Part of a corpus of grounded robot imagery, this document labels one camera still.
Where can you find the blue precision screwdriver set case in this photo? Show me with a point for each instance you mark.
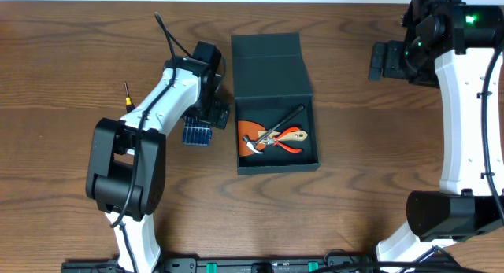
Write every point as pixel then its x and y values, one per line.
pixel 196 133

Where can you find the dark green box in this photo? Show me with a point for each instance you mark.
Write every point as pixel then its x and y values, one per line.
pixel 270 80

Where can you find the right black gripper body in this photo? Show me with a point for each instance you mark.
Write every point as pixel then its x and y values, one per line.
pixel 413 62

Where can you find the red handled pliers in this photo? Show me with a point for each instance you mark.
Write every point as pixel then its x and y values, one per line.
pixel 281 139

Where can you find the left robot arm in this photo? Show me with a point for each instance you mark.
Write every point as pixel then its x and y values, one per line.
pixel 127 167

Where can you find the black yellow screwdriver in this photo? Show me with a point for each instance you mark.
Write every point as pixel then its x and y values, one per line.
pixel 129 103

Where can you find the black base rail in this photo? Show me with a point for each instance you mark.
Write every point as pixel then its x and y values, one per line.
pixel 192 265

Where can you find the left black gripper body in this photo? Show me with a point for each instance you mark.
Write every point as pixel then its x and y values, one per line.
pixel 216 114

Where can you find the small steel claw hammer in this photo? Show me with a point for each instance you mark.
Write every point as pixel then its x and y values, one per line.
pixel 252 134

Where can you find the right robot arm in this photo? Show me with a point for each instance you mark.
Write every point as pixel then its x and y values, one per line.
pixel 458 49

